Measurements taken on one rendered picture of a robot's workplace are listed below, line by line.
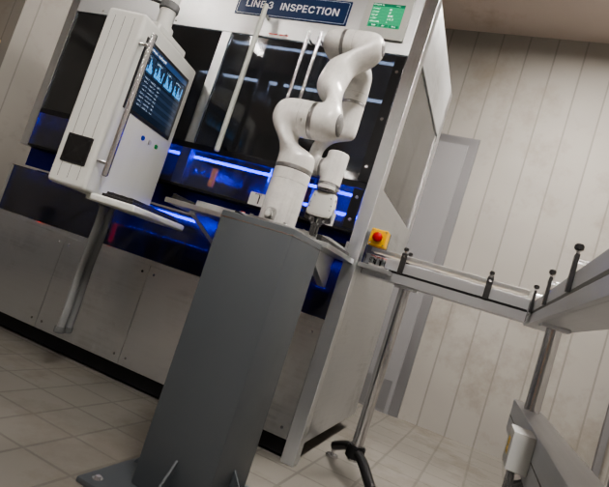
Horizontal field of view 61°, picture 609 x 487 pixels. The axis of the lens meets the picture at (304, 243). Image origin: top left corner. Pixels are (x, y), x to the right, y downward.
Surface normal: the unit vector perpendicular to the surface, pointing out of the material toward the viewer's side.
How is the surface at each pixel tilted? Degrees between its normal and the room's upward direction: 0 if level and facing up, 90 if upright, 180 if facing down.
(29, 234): 90
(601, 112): 90
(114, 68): 90
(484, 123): 90
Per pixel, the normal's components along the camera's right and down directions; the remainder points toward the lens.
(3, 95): 0.89, 0.25
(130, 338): -0.32, -0.18
